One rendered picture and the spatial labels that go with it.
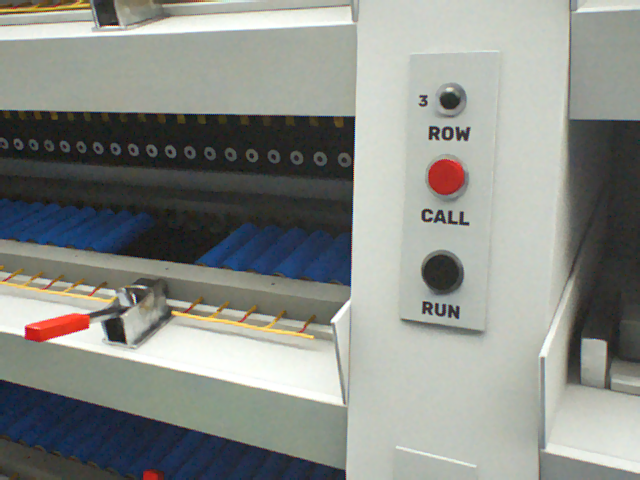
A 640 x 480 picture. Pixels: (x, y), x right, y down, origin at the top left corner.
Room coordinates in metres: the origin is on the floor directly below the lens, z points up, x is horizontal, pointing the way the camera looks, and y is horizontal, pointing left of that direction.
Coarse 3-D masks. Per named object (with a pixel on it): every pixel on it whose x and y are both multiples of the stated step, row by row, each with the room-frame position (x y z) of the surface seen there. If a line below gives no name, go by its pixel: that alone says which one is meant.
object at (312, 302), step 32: (0, 256) 0.53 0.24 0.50; (32, 256) 0.51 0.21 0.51; (64, 256) 0.50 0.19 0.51; (96, 256) 0.49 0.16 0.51; (128, 256) 0.49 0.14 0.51; (32, 288) 0.49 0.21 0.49; (96, 288) 0.47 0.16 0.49; (192, 288) 0.44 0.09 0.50; (224, 288) 0.43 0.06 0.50; (256, 288) 0.42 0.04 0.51; (288, 288) 0.42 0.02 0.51; (320, 288) 0.41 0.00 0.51; (224, 320) 0.42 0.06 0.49; (320, 320) 0.41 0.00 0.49
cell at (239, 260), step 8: (264, 232) 0.51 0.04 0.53; (272, 232) 0.51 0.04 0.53; (280, 232) 0.51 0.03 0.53; (256, 240) 0.50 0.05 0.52; (264, 240) 0.50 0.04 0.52; (272, 240) 0.50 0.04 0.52; (240, 248) 0.49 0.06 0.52; (248, 248) 0.49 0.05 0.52; (256, 248) 0.49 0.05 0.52; (264, 248) 0.49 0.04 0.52; (232, 256) 0.48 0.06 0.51; (240, 256) 0.48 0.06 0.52; (248, 256) 0.48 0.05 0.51; (256, 256) 0.48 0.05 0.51; (224, 264) 0.47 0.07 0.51; (232, 264) 0.47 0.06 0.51; (240, 264) 0.47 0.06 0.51; (248, 264) 0.48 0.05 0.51
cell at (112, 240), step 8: (136, 216) 0.57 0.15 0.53; (144, 216) 0.57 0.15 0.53; (128, 224) 0.56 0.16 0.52; (136, 224) 0.56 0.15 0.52; (144, 224) 0.56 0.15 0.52; (152, 224) 0.57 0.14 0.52; (112, 232) 0.54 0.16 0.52; (120, 232) 0.55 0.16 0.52; (128, 232) 0.55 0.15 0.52; (136, 232) 0.56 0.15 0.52; (144, 232) 0.56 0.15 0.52; (96, 240) 0.53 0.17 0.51; (104, 240) 0.53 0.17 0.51; (112, 240) 0.54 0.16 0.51; (120, 240) 0.54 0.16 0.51; (128, 240) 0.55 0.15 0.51; (88, 248) 0.53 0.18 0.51; (96, 248) 0.52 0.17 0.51; (104, 248) 0.53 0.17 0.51; (112, 248) 0.53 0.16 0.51; (120, 248) 0.54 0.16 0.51
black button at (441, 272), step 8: (440, 256) 0.31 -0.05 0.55; (448, 256) 0.31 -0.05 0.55; (432, 264) 0.31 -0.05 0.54; (440, 264) 0.31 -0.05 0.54; (448, 264) 0.31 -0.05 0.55; (456, 264) 0.31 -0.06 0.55; (424, 272) 0.32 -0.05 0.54; (432, 272) 0.31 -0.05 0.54; (440, 272) 0.31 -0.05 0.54; (448, 272) 0.31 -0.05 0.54; (456, 272) 0.31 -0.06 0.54; (432, 280) 0.31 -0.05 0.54; (440, 280) 0.31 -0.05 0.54; (448, 280) 0.31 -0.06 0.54; (456, 280) 0.31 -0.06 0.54; (440, 288) 0.31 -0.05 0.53; (448, 288) 0.31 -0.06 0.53
